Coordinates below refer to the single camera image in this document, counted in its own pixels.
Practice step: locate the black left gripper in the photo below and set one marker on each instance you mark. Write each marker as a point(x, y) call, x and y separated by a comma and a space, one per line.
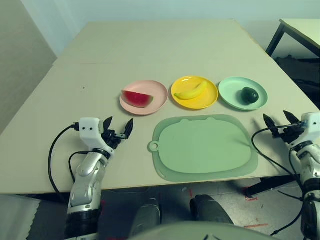
point(112, 140)

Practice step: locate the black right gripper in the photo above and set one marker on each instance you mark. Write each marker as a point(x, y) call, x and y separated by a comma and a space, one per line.
point(290, 133)

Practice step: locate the red watermelon slice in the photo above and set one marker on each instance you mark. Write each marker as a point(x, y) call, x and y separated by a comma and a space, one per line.
point(136, 98)

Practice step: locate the dark green toy avocado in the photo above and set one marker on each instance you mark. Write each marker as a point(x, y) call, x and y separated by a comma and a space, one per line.
point(249, 96)

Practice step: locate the yellow toy banana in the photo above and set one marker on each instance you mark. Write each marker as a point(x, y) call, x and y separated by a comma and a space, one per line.
point(192, 93)

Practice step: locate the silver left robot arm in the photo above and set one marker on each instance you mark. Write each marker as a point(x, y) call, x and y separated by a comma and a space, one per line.
point(87, 175)

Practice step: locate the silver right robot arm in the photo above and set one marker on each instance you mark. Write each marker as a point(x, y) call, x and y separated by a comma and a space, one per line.
point(310, 165)

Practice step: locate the pink plastic plate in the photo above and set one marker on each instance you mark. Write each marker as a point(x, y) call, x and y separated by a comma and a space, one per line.
point(155, 102)

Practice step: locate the mint green plastic plate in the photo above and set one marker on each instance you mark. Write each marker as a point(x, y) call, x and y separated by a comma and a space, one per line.
point(230, 92)

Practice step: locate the black metal table leg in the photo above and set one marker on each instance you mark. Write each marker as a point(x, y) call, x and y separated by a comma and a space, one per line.
point(270, 183)

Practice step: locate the green cutting board mat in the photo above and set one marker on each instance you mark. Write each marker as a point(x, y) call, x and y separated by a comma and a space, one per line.
point(205, 150)

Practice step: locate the yellow plastic plate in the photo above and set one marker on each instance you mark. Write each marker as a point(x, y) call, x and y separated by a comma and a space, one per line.
point(200, 100)

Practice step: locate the grey robot left leg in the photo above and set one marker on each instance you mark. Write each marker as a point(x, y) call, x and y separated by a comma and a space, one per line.
point(147, 215)

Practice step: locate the grey robot leg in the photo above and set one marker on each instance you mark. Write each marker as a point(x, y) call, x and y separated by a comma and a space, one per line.
point(210, 210)
point(147, 215)

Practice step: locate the beige side table black legs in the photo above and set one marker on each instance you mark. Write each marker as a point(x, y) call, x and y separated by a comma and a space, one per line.
point(302, 27)

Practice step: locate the grey robot right leg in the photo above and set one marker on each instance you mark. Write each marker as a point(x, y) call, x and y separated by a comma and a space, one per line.
point(210, 210)

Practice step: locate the grey robot torso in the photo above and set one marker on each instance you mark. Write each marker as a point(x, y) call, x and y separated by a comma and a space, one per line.
point(192, 233)

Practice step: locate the white scalloped edge sheet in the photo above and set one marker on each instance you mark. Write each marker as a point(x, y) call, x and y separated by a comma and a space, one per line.
point(15, 220)

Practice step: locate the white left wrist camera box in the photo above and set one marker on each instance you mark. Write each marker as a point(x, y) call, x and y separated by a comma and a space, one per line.
point(90, 128)

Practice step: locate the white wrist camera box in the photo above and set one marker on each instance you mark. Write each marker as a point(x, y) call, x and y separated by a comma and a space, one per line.
point(311, 122)
point(90, 128)

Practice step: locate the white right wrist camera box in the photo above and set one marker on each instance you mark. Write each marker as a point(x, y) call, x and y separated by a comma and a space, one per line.
point(311, 122)

